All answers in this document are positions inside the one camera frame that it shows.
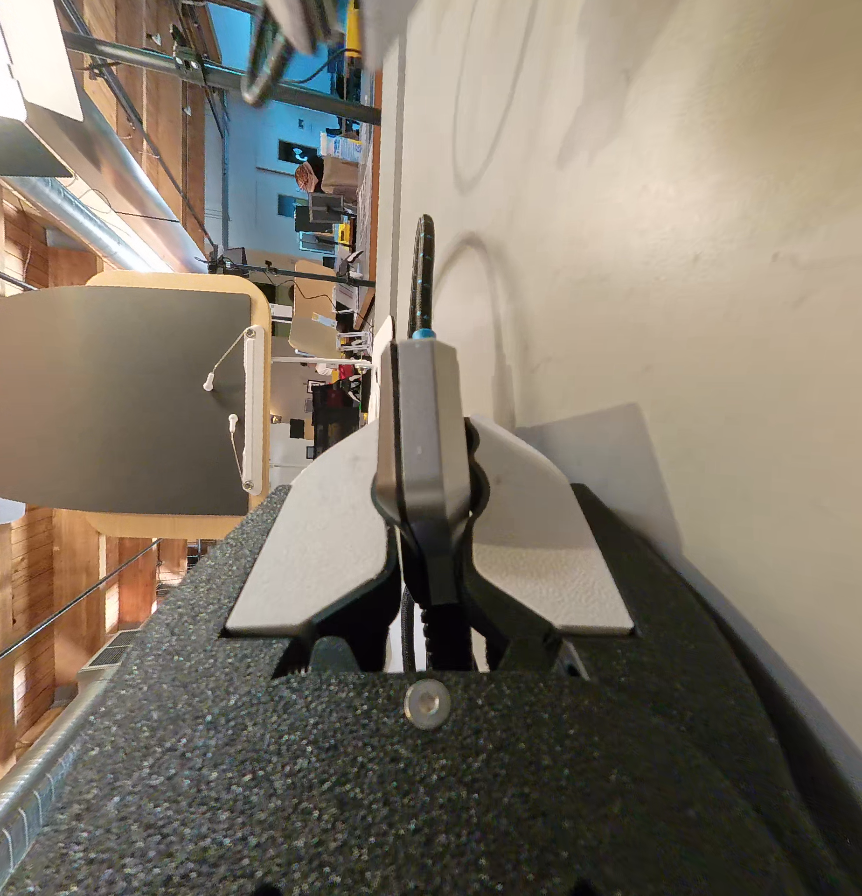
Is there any silver ventilation duct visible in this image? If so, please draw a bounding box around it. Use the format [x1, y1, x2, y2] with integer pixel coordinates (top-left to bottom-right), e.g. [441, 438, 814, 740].
[3, 91, 209, 275]

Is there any black switch hub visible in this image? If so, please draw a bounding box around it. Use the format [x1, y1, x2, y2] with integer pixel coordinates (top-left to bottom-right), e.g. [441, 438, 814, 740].
[371, 338, 474, 606]

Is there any silver duct with vent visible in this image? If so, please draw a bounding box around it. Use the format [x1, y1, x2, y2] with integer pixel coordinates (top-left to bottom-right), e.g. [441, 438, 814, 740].
[0, 626, 141, 879]

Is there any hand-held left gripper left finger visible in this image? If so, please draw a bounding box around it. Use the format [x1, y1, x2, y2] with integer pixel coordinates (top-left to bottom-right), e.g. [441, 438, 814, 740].
[223, 420, 403, 638]

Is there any black wood-framed panel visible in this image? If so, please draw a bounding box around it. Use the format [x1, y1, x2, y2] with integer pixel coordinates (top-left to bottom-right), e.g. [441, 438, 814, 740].
[0, 270, 273, 540]

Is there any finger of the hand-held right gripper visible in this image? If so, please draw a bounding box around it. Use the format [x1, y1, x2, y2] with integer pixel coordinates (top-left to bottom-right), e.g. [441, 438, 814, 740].
[241, 0, 349, 107]
[354, 0, 421, 72]

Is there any studio light panel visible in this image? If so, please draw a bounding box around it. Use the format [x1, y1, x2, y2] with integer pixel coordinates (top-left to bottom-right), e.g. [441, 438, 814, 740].
[0, 0, 87, 181]

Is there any small wooden panel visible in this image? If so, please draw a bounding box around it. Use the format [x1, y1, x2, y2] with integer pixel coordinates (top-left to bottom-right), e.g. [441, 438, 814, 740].
[287, 259, 342, 359]

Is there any dark steel ceiling beam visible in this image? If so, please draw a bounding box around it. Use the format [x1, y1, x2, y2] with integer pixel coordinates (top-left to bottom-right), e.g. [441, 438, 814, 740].
[62, 30, 383, 128]

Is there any braided cable with green plugs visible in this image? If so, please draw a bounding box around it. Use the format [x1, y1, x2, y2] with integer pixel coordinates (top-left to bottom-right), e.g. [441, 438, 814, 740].
[405, 212, 440, 345]

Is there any brown paper bag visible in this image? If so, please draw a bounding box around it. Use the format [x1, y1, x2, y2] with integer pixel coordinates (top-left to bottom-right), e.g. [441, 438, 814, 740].
[321, 155, 363, 198]

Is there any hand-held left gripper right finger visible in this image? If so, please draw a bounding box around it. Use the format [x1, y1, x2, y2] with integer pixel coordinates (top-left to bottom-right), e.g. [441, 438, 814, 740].
[462, 414, 636, 638]

